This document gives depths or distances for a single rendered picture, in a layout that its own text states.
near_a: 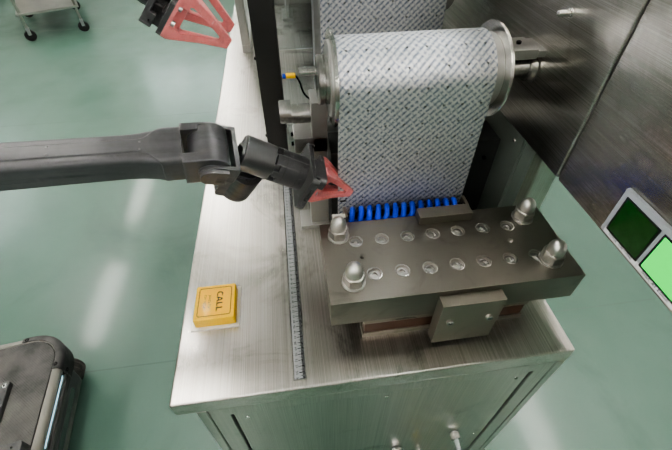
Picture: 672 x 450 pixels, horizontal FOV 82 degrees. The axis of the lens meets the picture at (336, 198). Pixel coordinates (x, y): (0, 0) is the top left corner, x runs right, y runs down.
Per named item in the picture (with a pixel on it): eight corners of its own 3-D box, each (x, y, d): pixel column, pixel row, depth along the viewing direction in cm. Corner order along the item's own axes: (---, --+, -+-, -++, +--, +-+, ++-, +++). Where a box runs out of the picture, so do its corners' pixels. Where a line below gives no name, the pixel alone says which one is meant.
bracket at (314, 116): (298, 214, 88) (286, 90, 67) (326, 211, 89) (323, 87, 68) (299, 230, 85) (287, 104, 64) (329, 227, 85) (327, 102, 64)
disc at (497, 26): (459, 82, 73) (483, 2, 62) (461, 82, 73) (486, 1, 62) (489, 134, 64) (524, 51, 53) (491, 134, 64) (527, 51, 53)
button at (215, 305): (200, 294, 73) (196, 286, 71) (238, 289, 74) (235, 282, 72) (195, 328, 68) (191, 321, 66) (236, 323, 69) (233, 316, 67)
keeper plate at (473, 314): (427, 331, 66) (439, 295, 59) (483, 324, 67) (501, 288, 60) (431, 345, 65) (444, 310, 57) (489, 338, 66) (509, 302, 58)
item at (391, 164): (337, 212, 73) (337, 128, 60) (458, 201, 75) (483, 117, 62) (338, 214, 72) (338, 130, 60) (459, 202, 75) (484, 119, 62)
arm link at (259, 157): (239, 153, 56) (244, 125, 59) (223, 178, 61) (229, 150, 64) (282, 169, 59) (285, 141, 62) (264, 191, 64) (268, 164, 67)
